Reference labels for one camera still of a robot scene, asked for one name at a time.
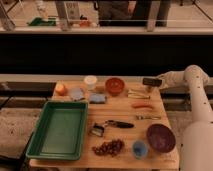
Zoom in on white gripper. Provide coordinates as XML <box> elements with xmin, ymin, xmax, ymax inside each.
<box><xmin>142</xmin><ymin>71</ymin><xmax>182</xmax><ymax>89</ymax></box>

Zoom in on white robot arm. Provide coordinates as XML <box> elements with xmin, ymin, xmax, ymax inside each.
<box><xmin>142</xmin><ymin>65</ymin><xmax>213</xmax><ymax>171</ymax></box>

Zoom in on metal cup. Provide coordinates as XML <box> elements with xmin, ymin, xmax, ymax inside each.
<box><xmin>146</xmin><ymin>86</ymin><xmax>154</xmax><ymax>93</ymax></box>

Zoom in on white cup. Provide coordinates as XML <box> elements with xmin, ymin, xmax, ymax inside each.
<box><xmin>84</xmin><ymin>75</ymin><xmax>97</xmax><ymax>90</ymax></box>

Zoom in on small blue cup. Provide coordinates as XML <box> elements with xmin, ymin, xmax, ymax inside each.
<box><xmin>132</xmin><ymin>140</ymin><xmax>148</xmax><ymax>159</ymax></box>

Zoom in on metal tongs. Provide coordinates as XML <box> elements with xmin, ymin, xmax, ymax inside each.
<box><xmin>127</xmin><ymin>89</ymin><xmax>150</xmax><ymax>99</ymax></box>

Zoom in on orange carrot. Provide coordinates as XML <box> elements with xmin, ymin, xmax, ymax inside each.
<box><xmin>131</xmin><ymin>103</ymin><xmax>153</xmax><ymax>109</ymax></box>

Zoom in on red-orange bowl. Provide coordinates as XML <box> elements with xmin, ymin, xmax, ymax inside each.
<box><xmin>105</xmin><ymin>77</ymin><xmax>125</xmax><ymax>96</ymax></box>

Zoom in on silver fork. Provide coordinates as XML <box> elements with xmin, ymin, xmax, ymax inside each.
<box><xmin>136</xmin><ymin>115</ymin><xmax>161</xmax><ymax>120</ymax></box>

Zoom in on wooden table board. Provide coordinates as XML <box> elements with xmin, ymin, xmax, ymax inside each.
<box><xmin>29</xmin><ymin>90</ymin><xmax>179</xmax><ymax>170</ymax></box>

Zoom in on blue sponge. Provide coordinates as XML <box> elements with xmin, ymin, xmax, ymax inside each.
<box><xmin>89</xmin><ymin>93</ymin><xmax>106</xmax><ymax>104</ymax></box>

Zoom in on purple bowl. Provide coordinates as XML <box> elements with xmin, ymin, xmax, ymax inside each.
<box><xmin>146</xmin><ymin>124</ymin><xmax>176</xmax><ymax>153</ymax></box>

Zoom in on small metal clip tool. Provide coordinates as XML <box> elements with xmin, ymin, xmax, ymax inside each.
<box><xmin>90</xmin><ymin>123</ymin><xmax>105</xmax><ymax>137</ymax></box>

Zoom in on light blue cloth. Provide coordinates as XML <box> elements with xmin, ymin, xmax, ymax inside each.
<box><xmin>69</xmin><ymin>88</ymin><xmax>84</xmax><ymax>101</ymax></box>

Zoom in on bunch of dark grapes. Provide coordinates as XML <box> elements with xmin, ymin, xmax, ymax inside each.
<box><xmin>92</xmin><ymin>139</ymin><xmax>125</xmax><ymax>157</ymax></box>

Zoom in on person in background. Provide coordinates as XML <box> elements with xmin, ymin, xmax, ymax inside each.
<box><xmin>97</xmin><ymin>0</ymin><xmax>146</xmax><ymax>21</ymax></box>

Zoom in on orange fruit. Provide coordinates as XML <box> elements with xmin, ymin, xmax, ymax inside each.
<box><xmin>55</xmin><ymin>83</ymin><xmax>67</xmax><ymax>96</ymax></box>

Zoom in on green plastic tray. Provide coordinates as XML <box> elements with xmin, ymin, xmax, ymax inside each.
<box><xmin>26</xmin><ymin>101</ymin><xmax>88</xmax><ymax>161</ymax></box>

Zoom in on green object in background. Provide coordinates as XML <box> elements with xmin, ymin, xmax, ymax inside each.
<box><xmin>28</xmin><ymin>17</ymin><xmax>56</xmax><ymax>26</ymax></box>

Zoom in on black handled peeler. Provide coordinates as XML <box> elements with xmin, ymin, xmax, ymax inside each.
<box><xmin>105</xmin><ymin>120</ymin><xmax>134</xmax><ymax>128</ymax></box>

